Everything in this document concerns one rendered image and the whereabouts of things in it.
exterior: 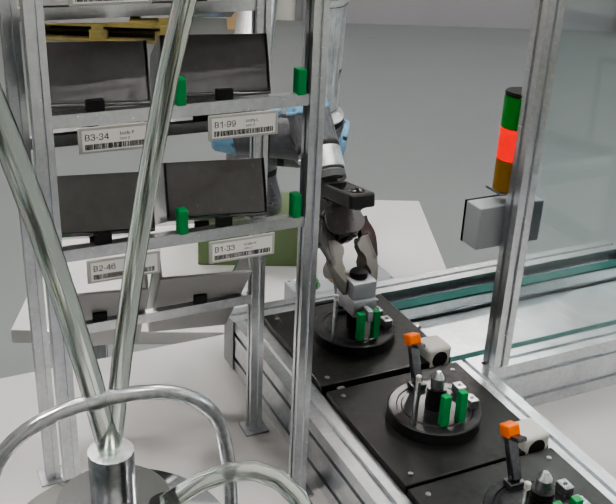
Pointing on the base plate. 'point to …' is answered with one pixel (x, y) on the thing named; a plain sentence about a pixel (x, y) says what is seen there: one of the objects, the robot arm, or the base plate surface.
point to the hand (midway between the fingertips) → (359, 283)
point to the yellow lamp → (502, 176)
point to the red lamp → (506, 145)
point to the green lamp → (510, 113)
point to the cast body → (359, 293)
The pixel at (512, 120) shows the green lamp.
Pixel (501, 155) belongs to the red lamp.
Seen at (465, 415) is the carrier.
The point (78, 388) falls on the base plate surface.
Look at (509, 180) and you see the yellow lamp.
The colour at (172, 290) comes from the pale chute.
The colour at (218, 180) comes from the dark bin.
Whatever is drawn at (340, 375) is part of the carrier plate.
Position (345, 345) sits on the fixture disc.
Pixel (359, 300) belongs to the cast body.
